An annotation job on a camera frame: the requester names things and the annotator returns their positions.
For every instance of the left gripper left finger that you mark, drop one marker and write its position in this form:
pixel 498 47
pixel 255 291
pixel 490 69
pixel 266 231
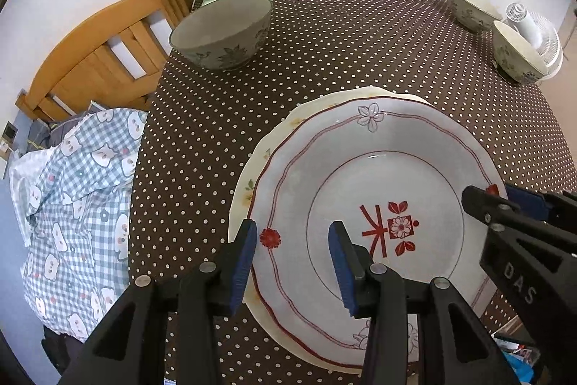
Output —
pixel 128 345

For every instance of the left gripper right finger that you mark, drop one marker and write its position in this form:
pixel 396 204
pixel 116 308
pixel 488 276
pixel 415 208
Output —
pixel 454 346

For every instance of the white desk fan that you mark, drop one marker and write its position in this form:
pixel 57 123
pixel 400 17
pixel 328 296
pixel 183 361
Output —
pixel 539 32

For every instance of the red patterned white plate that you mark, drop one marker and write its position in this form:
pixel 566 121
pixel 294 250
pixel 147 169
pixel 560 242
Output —
pixel 393 171

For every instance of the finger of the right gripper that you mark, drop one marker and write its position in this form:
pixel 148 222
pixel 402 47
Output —
pixel 486 207
pixel 531 204

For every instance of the beige cabinet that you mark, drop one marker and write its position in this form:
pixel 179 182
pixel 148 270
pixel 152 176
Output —
pixel 567 27

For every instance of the yellow floral plate top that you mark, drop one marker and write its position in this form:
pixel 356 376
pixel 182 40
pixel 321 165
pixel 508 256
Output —
pixel 243 197

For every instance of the floral bowl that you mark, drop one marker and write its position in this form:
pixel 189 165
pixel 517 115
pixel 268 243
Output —
pixel 475 15
pixel 224 34
pixel 516 56

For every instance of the wooden chair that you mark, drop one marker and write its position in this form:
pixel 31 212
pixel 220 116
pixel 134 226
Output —
pixel 112 58

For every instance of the blue checkered cloth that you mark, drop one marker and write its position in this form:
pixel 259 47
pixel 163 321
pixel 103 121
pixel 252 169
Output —
pixel 72 204

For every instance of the brown polka dot tablecloth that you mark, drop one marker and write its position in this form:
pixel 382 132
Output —
pixel 203 125

